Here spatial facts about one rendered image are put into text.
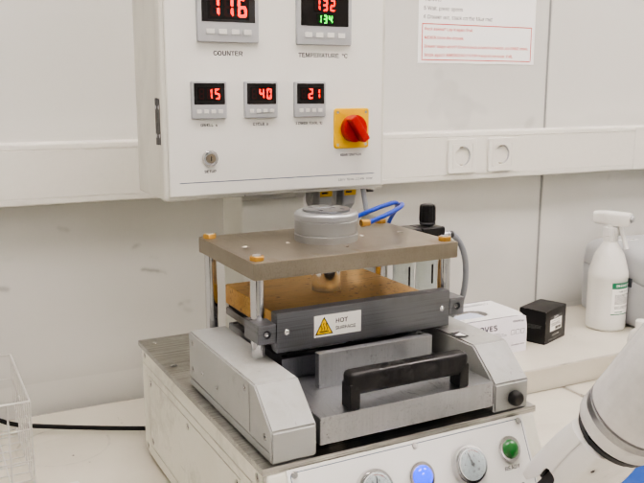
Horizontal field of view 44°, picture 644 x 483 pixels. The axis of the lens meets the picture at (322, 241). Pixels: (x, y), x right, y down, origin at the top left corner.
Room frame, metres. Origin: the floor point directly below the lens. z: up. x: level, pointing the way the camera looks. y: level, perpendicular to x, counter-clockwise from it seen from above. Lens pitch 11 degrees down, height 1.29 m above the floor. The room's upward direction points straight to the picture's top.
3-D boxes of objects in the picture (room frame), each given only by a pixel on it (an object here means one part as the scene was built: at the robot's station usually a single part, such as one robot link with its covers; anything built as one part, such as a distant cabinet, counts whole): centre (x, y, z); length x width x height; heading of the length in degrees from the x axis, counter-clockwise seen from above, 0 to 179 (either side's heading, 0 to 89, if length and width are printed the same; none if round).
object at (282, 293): (0.98, -0.01, 1.05); 0.22 x 0.17 x 0.10; 118
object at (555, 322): (1.56, -0.45, 0.83); 0.09 x 0.06 x 0.07; 138
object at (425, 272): (1.19, -0.14, 1.05); 0.15 x 0.05 x 0.15; 118
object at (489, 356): (0.97, -0.16, 0.96); 0.26 x 0.05 x 0.07; 28
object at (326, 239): (1.01, -0.01, 1.08); 0.31 x 0.24 x 0.13; 118
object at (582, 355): (1.57, -0.45, 0.77); 0.84 x 0.30 x 0.04; 116
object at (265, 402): (0.85, 0.09, 0.96); 0.25 x 0.05 x 0.07; 28
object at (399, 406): (0.93, -0.03, 0.97); 0.30 x 0.22 x 0.08; 28
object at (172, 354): (1.00, 0.01, 0.93); 0.46 x 0.35 x 0.01; 28
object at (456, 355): (0.81, -0.09, 0.99); 0.15 x 0.02 x 0.04; 118
